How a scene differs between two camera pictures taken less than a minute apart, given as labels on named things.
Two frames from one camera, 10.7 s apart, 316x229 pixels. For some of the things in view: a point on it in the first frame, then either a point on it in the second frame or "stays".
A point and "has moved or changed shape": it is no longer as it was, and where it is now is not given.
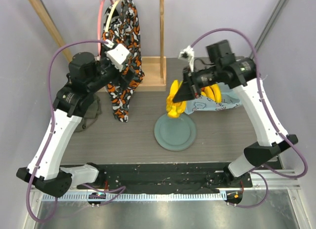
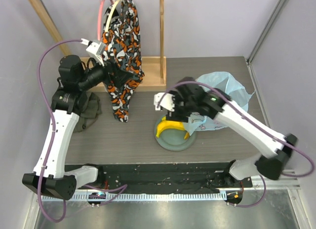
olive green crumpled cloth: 93,111 stays
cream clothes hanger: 111,12 stays
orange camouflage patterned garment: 120,24 stays
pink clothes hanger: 100,1 stays
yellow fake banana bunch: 213,91 has moved or changed shape
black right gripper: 188,81 to 179,112
